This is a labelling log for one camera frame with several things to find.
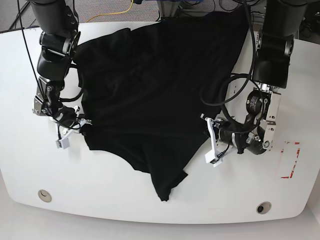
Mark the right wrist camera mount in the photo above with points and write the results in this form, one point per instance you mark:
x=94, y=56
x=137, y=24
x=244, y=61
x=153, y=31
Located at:
x=63, y=134

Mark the table grommet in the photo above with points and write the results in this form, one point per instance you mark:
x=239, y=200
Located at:
x=263, y=208
x=44, y=195

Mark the right table grommet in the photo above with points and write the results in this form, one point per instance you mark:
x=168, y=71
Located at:
x=263, y=208

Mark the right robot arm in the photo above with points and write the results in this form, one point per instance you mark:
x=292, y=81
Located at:
x=59, y=39

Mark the red tape rectangle marking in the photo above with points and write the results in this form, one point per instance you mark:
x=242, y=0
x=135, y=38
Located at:
x=288, y=159

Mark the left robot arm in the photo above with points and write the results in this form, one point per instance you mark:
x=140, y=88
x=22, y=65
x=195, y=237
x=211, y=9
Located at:
x=269, y=69

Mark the left table grommet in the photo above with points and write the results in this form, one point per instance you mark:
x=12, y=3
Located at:
x=44, y=195

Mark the black t-shirt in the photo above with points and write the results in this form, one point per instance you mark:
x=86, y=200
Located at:
x=146, y=88

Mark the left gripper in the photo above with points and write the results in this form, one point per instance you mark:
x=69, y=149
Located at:
x=237, y=140

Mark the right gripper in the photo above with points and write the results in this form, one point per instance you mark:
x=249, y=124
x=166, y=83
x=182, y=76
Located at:
x=67, y=118

